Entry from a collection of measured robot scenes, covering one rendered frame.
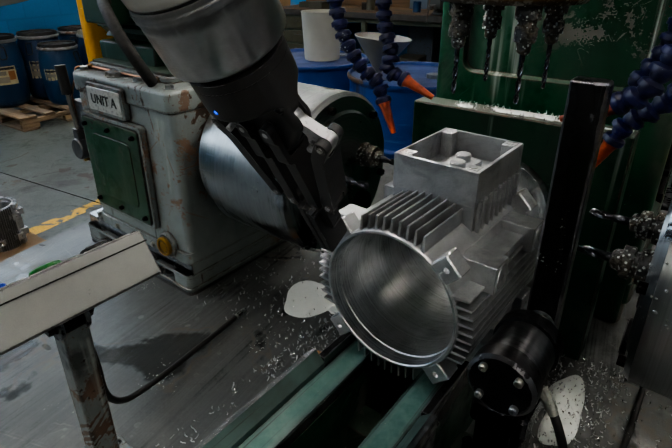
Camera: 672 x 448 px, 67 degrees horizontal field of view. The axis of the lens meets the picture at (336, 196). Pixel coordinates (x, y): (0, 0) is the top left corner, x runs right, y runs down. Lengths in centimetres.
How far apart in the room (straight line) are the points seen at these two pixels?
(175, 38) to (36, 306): 29
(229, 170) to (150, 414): 34
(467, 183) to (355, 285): 19
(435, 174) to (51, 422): 57
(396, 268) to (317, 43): 212
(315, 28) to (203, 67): 237
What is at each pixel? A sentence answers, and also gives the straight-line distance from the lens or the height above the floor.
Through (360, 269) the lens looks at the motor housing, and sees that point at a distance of 62.
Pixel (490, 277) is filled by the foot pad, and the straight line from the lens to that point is 51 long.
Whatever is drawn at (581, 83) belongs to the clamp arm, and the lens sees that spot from 46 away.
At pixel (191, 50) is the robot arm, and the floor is 129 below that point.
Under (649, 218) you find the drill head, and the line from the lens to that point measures 67.
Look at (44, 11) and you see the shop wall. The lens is 665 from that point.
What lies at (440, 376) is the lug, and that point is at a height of 95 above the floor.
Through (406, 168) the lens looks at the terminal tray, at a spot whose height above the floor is 113.
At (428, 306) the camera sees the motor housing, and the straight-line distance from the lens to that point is 67.
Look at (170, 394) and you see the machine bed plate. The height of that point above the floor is 80.
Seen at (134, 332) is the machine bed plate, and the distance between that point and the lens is 90.
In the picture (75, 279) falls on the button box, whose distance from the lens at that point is 53.
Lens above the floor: 134
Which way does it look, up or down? 25 degrees down
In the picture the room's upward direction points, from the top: straight up
